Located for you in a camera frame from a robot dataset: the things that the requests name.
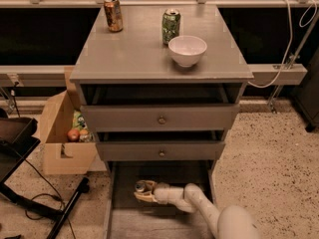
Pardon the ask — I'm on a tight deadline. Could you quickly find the white ceramic bowl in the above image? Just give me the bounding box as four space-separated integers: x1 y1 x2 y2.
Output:
168 36 207 68

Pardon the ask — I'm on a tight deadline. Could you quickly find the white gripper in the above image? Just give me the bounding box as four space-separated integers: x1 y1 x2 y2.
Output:
134 180 169 204

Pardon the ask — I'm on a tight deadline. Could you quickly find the green soda can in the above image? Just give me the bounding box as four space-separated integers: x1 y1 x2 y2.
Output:
161 8 181 45

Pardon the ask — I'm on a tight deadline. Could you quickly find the grey drawer cabinet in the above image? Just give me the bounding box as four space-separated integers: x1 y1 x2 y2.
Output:
69 4 254 171

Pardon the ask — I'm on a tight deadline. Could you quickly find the green snack bag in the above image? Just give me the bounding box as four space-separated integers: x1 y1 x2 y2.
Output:
72 111 87 130

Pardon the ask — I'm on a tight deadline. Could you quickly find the black floor cable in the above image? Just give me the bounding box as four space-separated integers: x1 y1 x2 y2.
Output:
9 142 78 239

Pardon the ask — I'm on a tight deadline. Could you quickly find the red apple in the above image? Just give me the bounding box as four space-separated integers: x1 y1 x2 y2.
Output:
67 128 80 142

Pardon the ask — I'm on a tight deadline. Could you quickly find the grey top drawer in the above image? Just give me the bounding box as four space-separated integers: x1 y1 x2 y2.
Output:
81 84 239 132

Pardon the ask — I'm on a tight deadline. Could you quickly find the silver blue redbull can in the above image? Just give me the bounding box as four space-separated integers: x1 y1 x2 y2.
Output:
135 181 146 193

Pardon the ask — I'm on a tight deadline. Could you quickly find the grey bottom drawer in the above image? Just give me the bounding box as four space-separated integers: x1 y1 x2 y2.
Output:
104 160 214 239

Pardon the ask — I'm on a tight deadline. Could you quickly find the white hanging cable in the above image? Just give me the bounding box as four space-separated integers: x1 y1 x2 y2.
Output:
247 0 318 90

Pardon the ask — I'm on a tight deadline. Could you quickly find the black stand frame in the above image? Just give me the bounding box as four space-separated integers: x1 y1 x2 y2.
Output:
0 108 91 239

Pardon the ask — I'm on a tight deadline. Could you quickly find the dark cabinet at right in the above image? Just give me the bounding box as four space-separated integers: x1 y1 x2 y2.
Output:
294 48 319 132

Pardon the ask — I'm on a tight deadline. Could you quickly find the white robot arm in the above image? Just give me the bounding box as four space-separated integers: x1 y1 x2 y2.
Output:
134 180 261 239

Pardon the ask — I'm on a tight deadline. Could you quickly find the orange soda can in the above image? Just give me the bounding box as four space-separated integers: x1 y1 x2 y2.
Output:
104 0 123 32

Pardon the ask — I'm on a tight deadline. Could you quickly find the cardboard box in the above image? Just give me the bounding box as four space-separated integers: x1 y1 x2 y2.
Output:
38 67 97 175

